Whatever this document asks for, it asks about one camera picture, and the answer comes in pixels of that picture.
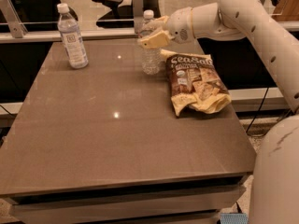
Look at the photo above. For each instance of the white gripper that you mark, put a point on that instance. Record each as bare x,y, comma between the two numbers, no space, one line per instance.
179,25

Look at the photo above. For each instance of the clear crinkled water bottle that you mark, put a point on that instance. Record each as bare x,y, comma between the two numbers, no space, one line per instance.
150,57

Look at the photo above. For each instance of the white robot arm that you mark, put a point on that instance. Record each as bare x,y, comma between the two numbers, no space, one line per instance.
274,197

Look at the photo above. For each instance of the brown sea salt chip bag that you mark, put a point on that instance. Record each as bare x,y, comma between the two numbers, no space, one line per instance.
194,83

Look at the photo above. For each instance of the tall labelled water bottle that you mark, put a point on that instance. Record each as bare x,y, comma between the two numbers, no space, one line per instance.
71,37

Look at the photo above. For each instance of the black office chair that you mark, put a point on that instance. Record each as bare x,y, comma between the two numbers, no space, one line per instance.
123,16

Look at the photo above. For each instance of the glass partition with metal brackets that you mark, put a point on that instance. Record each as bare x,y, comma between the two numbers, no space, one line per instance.
93,13

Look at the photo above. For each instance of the blue perforated floor block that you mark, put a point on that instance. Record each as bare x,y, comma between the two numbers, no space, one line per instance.
227,218

